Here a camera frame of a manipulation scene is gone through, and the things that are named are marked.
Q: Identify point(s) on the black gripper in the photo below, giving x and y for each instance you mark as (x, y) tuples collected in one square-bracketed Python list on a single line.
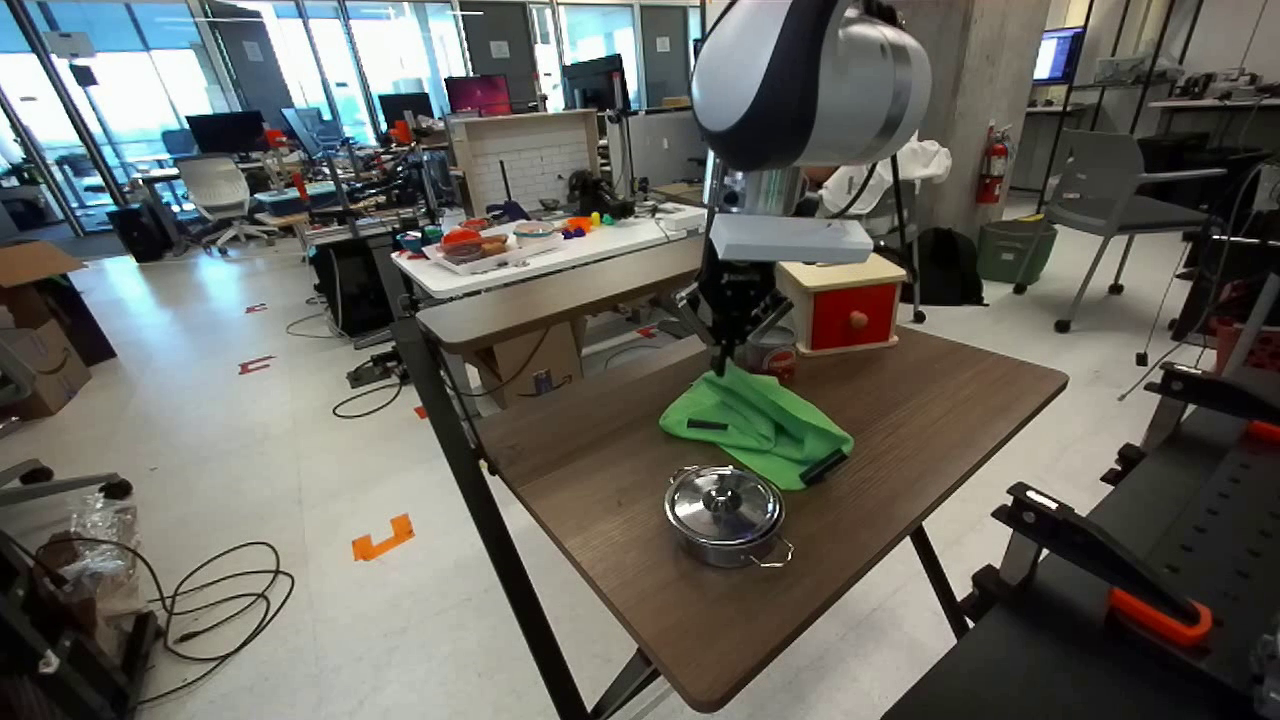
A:
[(739, 292)]

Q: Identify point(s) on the green cloth towel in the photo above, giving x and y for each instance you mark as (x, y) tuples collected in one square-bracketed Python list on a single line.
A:
[(753, 426)]

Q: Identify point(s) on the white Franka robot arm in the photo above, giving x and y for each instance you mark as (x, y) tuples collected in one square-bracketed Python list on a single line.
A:
[(814, 92)]

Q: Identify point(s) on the wooden box with red drawer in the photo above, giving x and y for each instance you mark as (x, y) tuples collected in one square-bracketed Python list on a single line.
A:
[(847, 307)]

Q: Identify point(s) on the small steel pot with lid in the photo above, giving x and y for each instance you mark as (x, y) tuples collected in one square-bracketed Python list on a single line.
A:
[(724, 513)]

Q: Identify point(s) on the brown wooden table black legs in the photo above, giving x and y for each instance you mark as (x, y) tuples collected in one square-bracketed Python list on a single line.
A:
[(801, 532)]

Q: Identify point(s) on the cardboard box under shelf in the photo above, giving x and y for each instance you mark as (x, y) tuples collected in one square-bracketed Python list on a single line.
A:
[(531, 360)]

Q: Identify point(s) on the white table with toys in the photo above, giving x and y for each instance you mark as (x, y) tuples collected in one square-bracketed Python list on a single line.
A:
[(534, 260)]

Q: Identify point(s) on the black backpack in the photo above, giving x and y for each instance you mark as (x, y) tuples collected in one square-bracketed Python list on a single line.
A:
[(949, 266)]

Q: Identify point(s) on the green storage bin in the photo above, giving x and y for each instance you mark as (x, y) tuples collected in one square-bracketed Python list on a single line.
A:
[(1018, 248)]

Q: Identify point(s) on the red fire extinguisher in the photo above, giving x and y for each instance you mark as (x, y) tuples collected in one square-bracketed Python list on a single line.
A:
[(993, 167)]

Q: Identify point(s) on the grey chair with metal legs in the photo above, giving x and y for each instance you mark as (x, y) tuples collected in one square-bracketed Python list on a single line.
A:
[(1113, 200)]

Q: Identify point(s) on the orange tape floor marker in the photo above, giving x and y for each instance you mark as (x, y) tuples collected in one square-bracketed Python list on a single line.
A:
[(384, 540)]

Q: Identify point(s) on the computer monitor blue screen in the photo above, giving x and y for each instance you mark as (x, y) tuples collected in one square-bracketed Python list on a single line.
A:
[(1056, 56)]

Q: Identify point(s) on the black perforated mounting platform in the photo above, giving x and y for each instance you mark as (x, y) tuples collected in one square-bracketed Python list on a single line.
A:
[(1134, 640)]

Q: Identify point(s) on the white office chair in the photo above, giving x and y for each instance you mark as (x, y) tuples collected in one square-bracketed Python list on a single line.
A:
[(221, 194)]

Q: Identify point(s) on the clear plastic water bottle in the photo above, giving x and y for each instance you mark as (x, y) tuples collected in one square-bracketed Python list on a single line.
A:
[(105, 526)]

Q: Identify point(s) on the large cardboard box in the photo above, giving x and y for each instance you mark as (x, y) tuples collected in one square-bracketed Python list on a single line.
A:
[(47, 334)]

